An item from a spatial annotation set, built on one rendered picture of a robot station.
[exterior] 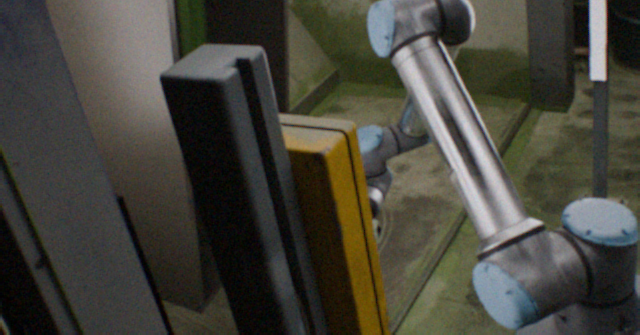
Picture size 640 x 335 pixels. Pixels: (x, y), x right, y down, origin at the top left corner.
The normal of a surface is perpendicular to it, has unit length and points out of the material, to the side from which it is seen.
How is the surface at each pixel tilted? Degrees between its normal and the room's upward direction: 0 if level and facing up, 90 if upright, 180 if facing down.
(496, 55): 90
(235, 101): 90
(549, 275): 45
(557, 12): 90
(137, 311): 90
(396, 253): 0
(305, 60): 57
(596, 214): 5
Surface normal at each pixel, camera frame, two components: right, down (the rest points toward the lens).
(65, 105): 0.86, 0.11
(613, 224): -0.10, -0.88
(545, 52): -0.48, 0.51
